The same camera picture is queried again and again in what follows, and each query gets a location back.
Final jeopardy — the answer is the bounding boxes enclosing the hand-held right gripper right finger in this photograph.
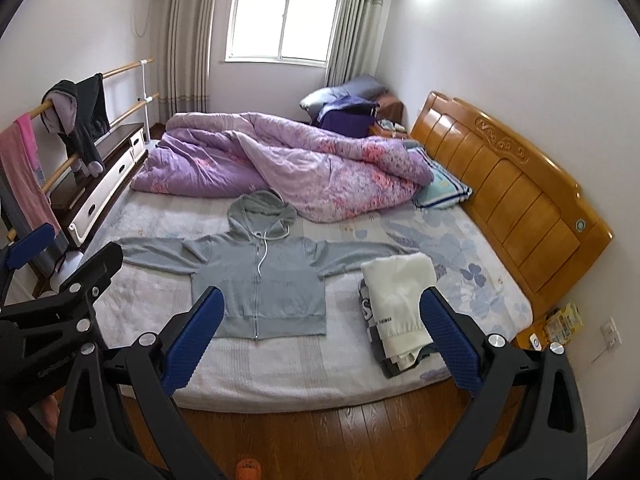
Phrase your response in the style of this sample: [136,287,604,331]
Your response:
[417,286,588,480]

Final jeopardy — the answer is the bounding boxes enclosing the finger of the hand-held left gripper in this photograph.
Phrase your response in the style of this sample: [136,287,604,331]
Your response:
[47,242,124,333]
[0,223,56,306]

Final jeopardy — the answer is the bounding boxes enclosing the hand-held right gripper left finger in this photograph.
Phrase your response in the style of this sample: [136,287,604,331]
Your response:
[52,286,227,480]

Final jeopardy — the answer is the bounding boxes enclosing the grey sweater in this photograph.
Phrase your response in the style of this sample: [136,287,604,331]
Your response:
[380,342,436,378]

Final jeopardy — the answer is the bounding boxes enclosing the cream jacket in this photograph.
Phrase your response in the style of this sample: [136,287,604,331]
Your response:
[361,254,437,363]

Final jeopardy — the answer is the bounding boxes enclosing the grey zip hoodie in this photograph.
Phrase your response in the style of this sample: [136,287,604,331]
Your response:
[112,190,416,343]

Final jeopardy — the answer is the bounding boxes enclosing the person's left hand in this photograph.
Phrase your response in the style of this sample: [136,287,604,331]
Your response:
[0,394,62,443]

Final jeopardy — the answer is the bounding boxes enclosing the wooden nightstand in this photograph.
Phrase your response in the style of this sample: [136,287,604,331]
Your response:
[515,327,568,361]
[370,91,413,138]

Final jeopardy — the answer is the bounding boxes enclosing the pink towel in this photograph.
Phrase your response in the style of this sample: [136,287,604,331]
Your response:
[0,112,63,241]

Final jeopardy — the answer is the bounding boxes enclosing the grey printed folded garment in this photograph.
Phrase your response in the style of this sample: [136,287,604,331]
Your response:
[357,280,383,333]

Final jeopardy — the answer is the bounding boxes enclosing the dark-topped white drawer cabinet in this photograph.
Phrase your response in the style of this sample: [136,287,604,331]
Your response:
[50,122,148,248]

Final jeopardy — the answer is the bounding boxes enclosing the yellow packet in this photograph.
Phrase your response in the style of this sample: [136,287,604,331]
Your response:
[544,301,585,346]

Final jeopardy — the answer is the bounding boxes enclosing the orange slipper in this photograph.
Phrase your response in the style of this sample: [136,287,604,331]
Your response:
[235,456,263,480]

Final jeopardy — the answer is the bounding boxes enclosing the purple floral quilt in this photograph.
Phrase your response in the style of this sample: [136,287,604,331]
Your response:
[131,111,435,225]

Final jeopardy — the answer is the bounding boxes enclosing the black hanging jacket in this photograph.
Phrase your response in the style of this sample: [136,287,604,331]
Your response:
[42,74,111,177]

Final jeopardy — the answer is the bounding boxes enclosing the blue and white pillow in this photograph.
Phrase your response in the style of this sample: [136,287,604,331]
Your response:
[412,162,473,211]

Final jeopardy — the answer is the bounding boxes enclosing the wooden bed headboard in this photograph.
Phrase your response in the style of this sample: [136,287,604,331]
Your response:
[410,91,613,313]

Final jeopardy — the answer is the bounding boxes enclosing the dark purple cloth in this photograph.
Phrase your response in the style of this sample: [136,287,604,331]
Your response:
[317,97,381,137]

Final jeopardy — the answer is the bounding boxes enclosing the grey striped curtain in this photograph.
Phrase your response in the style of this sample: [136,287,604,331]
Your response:
[325,0,386,88]
[160,0,221,116]

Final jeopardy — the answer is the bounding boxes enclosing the blue-grey cushion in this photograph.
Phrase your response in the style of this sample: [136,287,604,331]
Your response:
[299,75,387,111]

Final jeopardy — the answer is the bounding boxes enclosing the window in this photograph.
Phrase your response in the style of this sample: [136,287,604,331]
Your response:
[225,0,343,63]

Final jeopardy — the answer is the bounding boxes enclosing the white wall socket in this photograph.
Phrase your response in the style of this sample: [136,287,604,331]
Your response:
[600,319,623,348]

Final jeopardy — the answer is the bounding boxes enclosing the wooden barre rail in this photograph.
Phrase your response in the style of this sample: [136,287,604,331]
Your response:
[7,92,161,241]
[27,59,155,121]

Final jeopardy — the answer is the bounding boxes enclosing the white barre post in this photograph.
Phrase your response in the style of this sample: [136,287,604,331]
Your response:
[140,59,151,143]

